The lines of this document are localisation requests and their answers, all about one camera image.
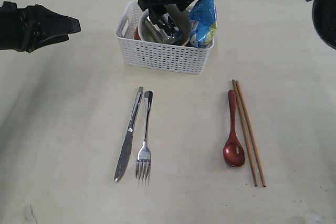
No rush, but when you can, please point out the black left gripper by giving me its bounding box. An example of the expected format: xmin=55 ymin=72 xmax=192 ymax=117
xmin=1 ymin=1 xmax=81 ymax=53

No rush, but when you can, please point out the shiny steel cup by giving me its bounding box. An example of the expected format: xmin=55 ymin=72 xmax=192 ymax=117
xmin=144 ymin=14 xmax=183 ymax=45

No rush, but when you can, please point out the cream ceramic bowl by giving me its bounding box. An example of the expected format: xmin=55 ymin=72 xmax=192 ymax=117
xmin=138 ymin=5 xmax=191 ymax=46

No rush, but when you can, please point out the brown wooden chopstick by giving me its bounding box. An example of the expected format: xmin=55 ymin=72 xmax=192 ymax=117
xmin=235 ymin=80 xmax=267 ymax=187
xmin=232 ymin=80 xmax=258 ymax=187

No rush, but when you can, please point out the steel table knife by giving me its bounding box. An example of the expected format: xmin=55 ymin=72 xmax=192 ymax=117
xmin=114 ymin=87 xmax=143 ymax=182

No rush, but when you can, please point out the steel table fork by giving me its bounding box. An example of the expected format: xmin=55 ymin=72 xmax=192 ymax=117
xmin=135 ymin=90 xmax=153 ymax=183

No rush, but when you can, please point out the dark red wooden spoon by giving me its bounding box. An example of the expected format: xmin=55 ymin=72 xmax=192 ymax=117
xmin=223 ymin=90 xmax=245 ymax=167

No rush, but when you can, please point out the blue snack packet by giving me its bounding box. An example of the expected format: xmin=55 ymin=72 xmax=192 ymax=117
xmin=189 ymin=0 xmax=217 ymax=48

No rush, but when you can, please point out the small dark red dish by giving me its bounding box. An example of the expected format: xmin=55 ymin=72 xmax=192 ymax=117
xmin=133 ymin=27 xmax=141 ymax=40

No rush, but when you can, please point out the white perforated plastic basket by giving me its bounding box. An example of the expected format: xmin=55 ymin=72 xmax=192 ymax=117
xmin=115 ymin=0 xmax=214 ymax=74

